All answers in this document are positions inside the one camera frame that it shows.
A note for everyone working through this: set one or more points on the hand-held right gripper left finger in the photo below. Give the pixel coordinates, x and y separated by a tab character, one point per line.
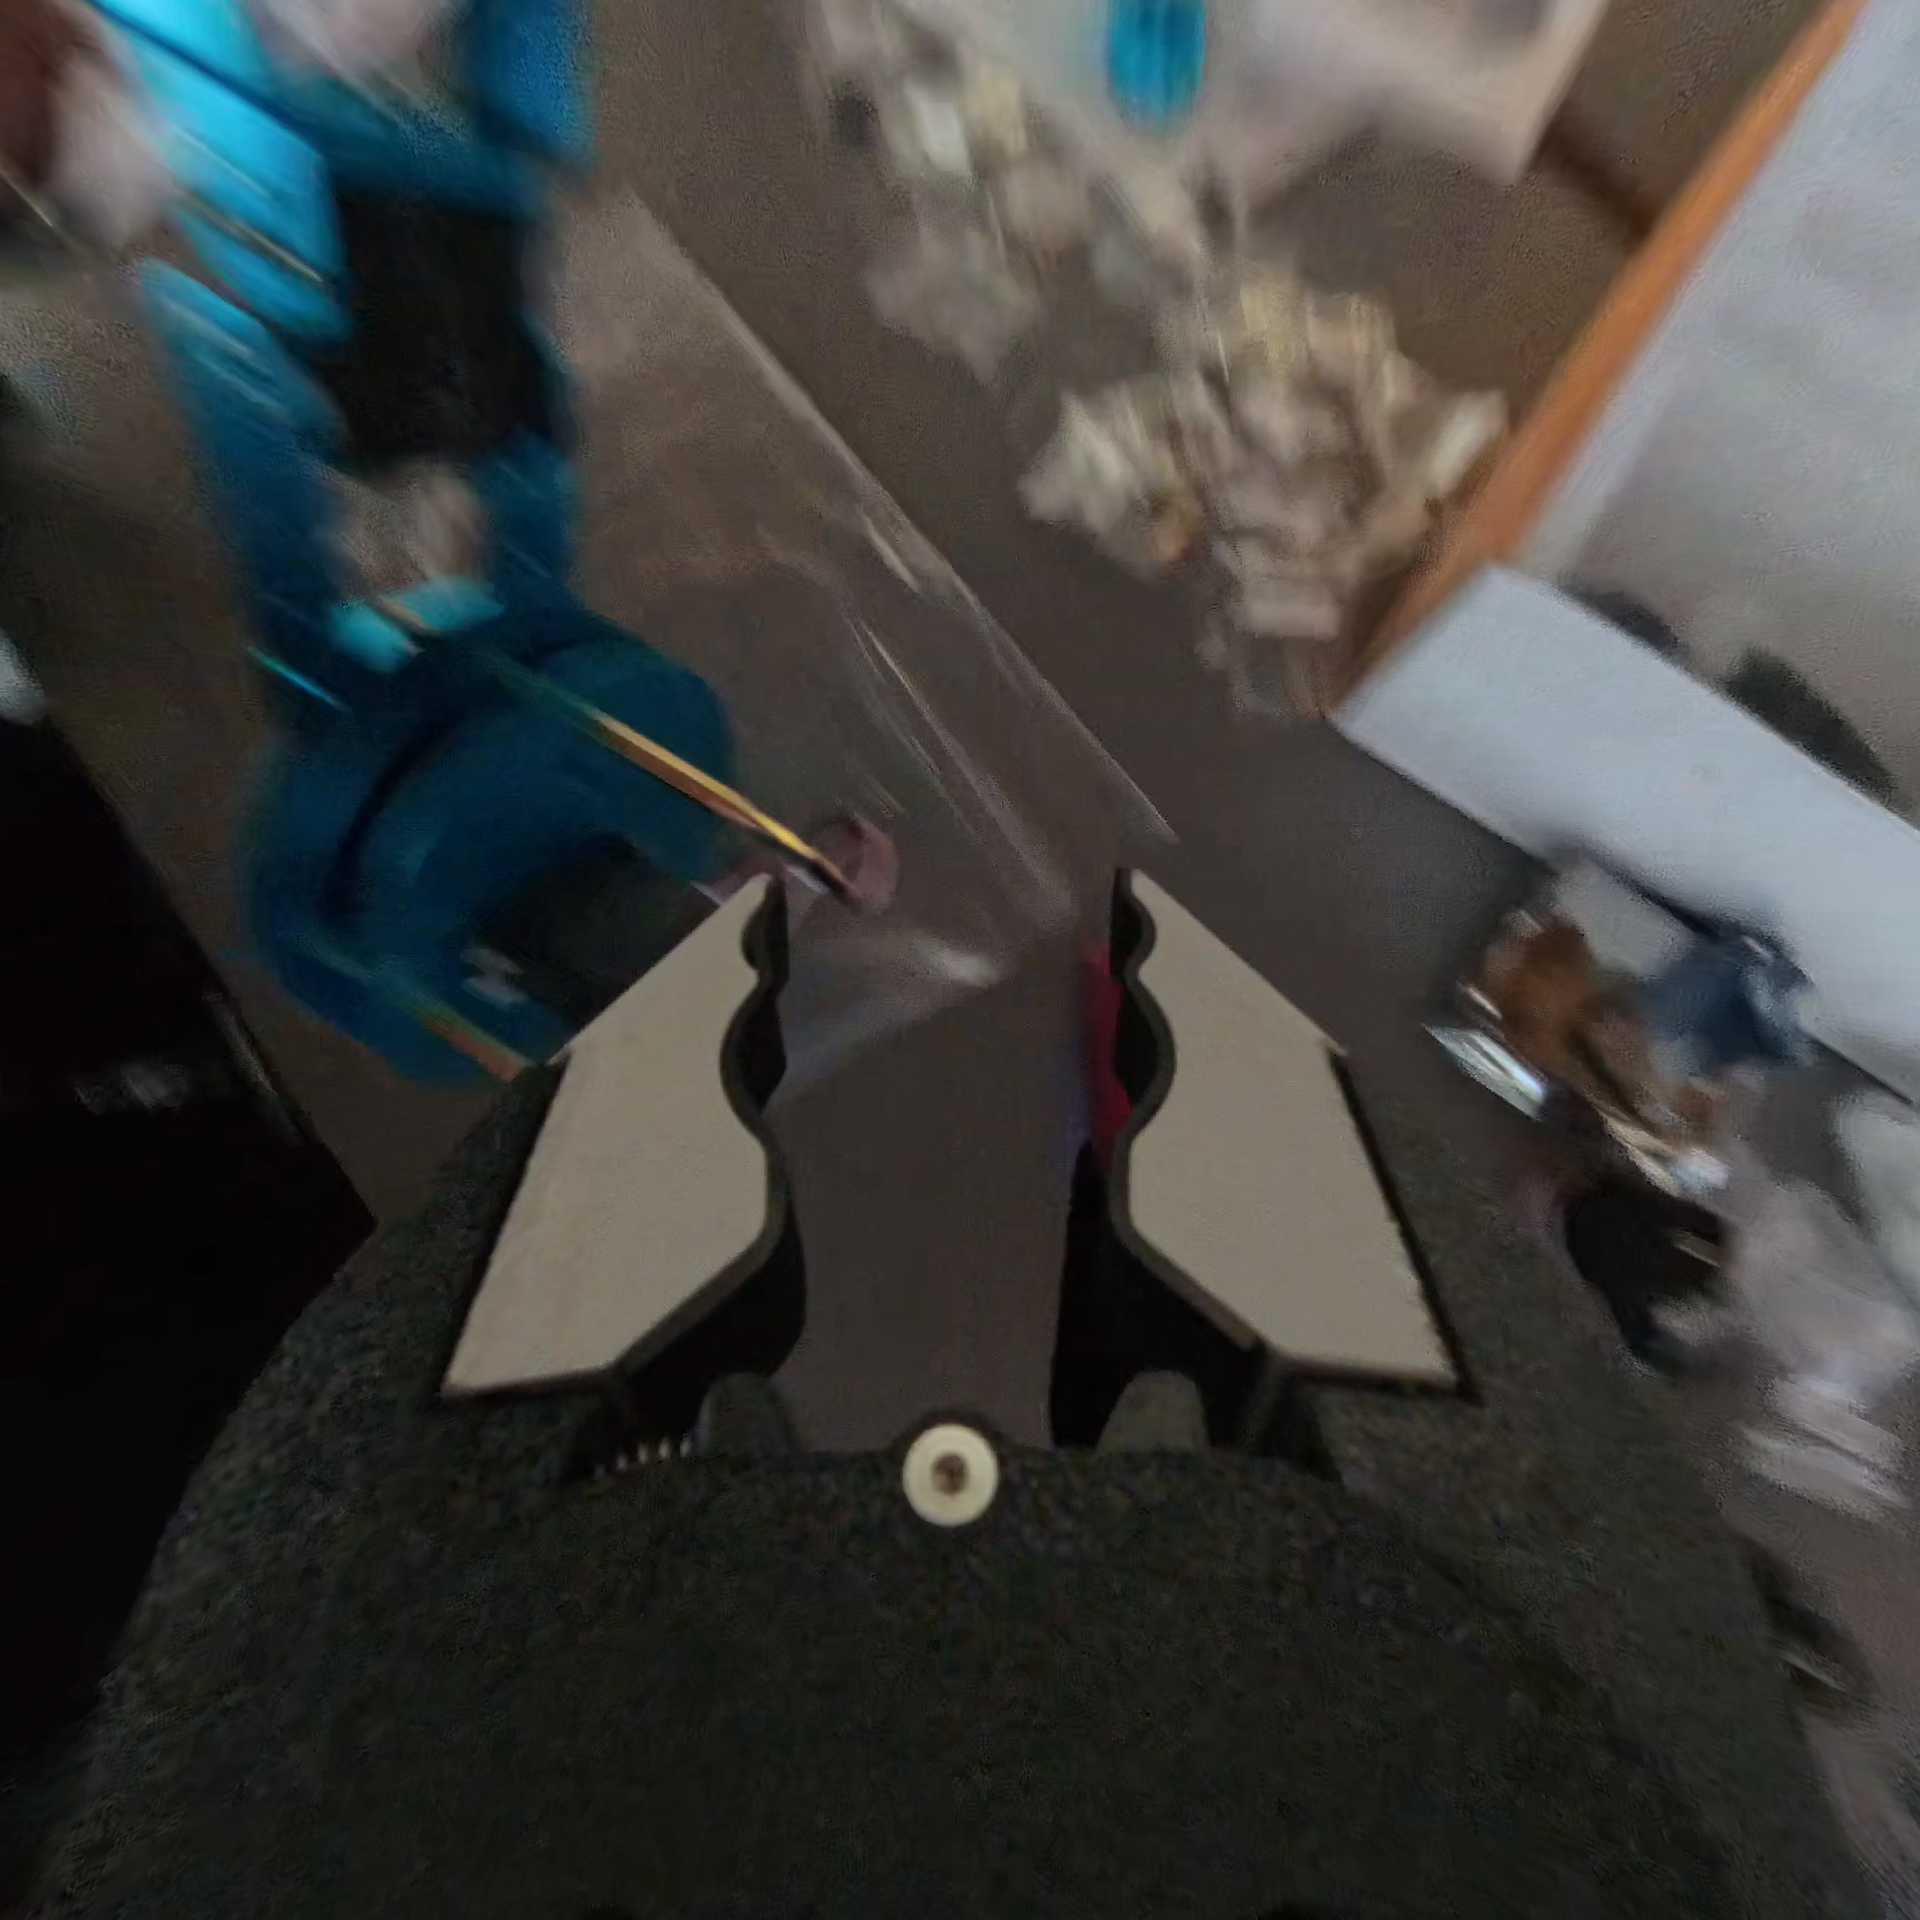
628	1200

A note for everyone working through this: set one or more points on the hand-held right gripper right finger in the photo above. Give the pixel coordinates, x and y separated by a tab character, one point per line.
1276	1200

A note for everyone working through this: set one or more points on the blue toy robot arm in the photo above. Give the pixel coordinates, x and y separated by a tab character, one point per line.
451	779

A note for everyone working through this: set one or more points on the grey work desk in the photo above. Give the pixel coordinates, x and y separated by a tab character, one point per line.
1350	839

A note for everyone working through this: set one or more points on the silver foil bags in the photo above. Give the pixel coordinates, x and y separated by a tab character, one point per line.
1559	990

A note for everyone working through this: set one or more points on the person's black-clad torso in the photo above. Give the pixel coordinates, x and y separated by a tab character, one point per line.
119	1200

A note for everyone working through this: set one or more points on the clear plastic bag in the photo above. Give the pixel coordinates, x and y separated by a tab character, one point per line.
900	674

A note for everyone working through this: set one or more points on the pile of small screw bags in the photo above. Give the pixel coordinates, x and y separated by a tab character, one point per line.
1276	420

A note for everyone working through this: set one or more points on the orange and white cardboard box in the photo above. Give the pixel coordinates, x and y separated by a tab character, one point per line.
1724	450

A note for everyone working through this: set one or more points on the blue metal bracket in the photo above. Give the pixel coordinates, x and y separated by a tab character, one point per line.
1154	59

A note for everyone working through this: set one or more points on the white foam frame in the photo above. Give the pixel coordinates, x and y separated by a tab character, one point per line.
1499	76

